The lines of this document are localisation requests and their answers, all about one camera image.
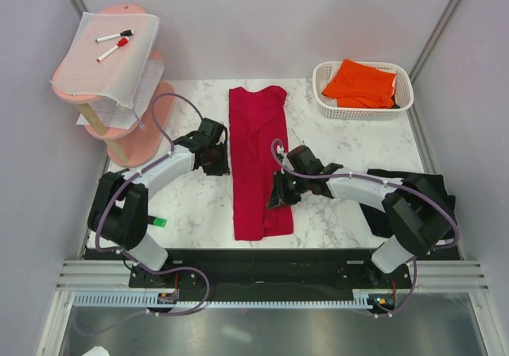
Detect white mesh cloth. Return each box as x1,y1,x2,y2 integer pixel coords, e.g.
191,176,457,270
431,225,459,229
52,13,160,96

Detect crumpled white paper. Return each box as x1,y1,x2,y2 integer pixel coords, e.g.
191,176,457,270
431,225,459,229
82,346,110,356

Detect red capped whiteboard marker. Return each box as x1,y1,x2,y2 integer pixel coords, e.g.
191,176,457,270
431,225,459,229
96,37,130,63

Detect white paper sheets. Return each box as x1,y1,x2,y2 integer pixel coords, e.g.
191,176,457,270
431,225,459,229
91,59,165,130

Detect aluminium frame rail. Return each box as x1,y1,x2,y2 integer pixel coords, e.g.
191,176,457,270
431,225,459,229
56,260,488,293

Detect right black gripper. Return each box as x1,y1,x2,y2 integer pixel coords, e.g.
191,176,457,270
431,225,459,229
266,169,309,210

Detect black capped whiteboard marker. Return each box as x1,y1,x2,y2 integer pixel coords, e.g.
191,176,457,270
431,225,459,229
95,29,135,43

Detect green capped marker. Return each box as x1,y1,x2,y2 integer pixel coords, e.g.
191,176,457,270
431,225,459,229
147,215,167,227

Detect white slotted cable duct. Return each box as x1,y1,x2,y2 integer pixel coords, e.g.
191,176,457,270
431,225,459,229
72,291,373,309

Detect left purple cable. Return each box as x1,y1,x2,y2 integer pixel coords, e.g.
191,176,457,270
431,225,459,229
71,93,212,336

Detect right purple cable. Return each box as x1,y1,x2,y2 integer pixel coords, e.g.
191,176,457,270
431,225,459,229
270,137,459,319

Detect purple cable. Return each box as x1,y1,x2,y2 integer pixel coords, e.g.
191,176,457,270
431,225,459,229
270,137,459,319
71,93,212,336

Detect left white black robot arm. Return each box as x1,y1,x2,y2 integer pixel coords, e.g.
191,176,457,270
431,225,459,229
87,118,230,287

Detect red t shirt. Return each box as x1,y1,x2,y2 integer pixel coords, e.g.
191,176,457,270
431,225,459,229
229,85,293,242

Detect orange t shirt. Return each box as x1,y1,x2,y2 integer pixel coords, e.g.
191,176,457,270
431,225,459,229
321,60,396,109

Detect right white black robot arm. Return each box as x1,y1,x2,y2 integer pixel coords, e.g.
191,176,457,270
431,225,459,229
266,138,459,288

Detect white plastic basket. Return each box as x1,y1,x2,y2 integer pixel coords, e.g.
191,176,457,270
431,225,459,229
313,60,414,121

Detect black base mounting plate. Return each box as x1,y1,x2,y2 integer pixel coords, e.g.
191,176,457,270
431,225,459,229
129,250,411,300

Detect black folded t shirt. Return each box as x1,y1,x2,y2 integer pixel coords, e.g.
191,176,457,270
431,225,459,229
360,168,456,238

